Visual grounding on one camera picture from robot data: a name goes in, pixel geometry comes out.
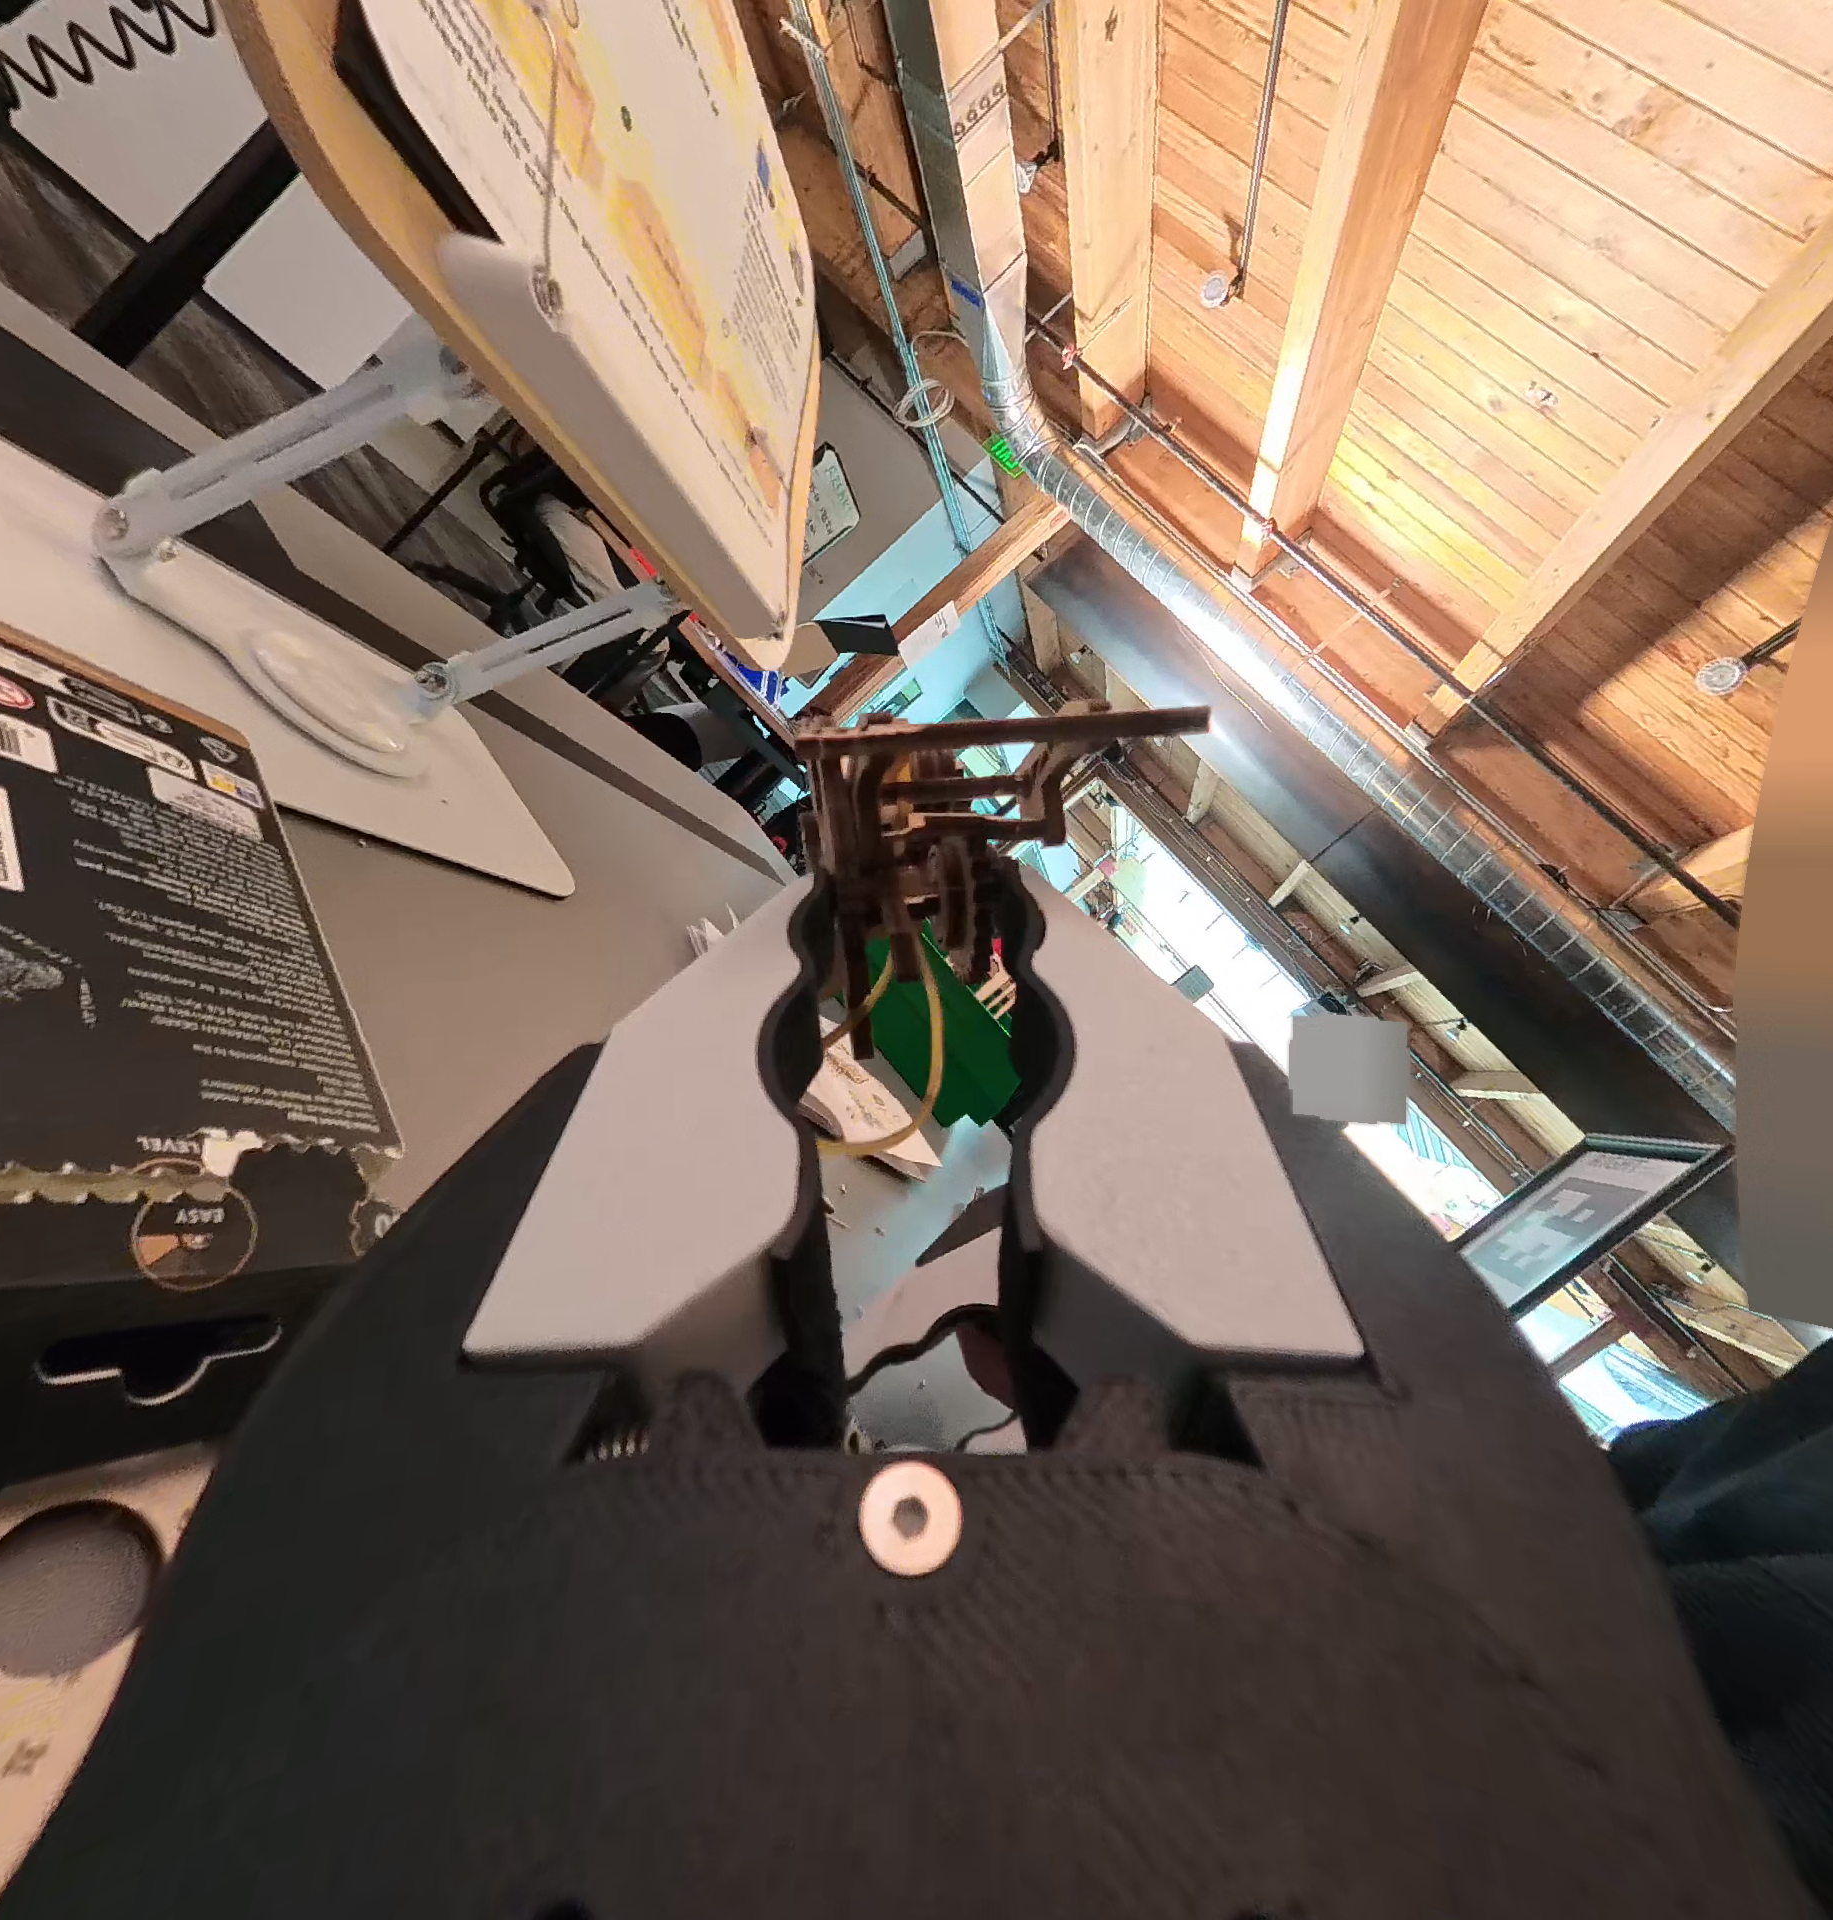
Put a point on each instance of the black model kit box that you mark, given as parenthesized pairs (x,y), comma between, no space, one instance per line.
(151,932)

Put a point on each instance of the green storage bin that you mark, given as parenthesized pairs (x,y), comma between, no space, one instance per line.
(900,1034)

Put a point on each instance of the white instruction stand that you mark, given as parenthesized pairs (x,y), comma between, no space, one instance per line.
(675,225)

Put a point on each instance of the white document stand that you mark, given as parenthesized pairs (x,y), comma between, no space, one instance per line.
(404,750)

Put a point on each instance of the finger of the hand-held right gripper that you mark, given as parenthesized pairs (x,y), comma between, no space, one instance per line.
(894,1397)

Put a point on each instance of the wooden model frame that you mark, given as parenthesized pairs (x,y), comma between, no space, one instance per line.
(886,812)

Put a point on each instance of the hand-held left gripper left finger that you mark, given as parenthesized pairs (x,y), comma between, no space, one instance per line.
(646,1202)

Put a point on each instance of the punched wooden parts sheet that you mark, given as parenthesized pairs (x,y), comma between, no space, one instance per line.
(62,1592)

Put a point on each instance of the folded instruction booklet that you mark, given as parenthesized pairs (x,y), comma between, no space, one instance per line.
(873,1120)

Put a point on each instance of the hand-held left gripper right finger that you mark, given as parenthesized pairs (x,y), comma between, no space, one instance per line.
(1202,1202)

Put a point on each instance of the yellow rubber band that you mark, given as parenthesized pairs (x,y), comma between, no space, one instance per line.
(934,1051)

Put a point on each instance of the black framed sign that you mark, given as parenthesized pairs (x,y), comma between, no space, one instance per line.
(1588,1218)

